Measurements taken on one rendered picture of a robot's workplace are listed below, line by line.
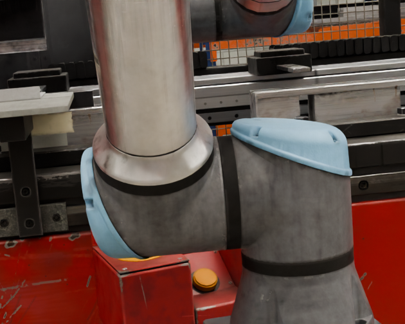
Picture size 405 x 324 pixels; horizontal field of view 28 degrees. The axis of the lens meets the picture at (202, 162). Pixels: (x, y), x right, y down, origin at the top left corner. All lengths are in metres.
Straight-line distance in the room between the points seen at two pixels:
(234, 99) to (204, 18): 0.89
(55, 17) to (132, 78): 1.36
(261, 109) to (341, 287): 0.76
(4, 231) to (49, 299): 0.14
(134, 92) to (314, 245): 0.24
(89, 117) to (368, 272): 0.58
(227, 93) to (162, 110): 1.08
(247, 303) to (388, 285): 0.74
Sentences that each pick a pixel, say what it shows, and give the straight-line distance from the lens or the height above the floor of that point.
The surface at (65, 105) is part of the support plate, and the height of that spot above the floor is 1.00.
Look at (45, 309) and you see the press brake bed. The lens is 1.46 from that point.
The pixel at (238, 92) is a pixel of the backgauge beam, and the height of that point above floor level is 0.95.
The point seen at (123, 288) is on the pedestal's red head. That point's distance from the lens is 1.13.
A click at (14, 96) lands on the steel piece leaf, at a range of 1.42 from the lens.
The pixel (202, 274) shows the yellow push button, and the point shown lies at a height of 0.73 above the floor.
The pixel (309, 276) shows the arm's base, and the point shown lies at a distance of 0.80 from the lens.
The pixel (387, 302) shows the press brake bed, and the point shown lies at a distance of 1.55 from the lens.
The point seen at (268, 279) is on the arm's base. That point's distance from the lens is 0.80.
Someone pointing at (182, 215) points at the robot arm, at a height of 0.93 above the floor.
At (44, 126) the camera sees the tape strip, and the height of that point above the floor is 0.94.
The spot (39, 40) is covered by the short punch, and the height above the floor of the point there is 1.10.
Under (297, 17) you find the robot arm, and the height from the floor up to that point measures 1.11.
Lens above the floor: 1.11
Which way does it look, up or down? 10 degrees down
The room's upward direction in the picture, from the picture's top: 5 degrees counter-clockwise
